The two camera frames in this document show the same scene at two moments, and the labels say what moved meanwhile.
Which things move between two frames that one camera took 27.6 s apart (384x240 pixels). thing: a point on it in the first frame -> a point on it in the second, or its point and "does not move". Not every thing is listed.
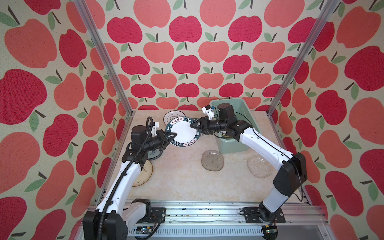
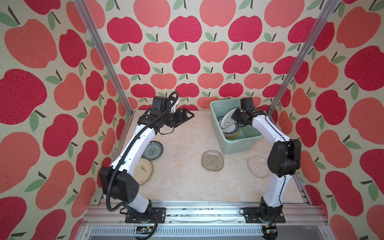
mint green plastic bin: [242, 113] does not move
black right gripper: [203, 122] -> [235, 115]
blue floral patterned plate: [154, 154] does not move
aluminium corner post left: [105, 56] does not move
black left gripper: [164, 142] -> [181, 120]
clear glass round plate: [259, 167] does not move
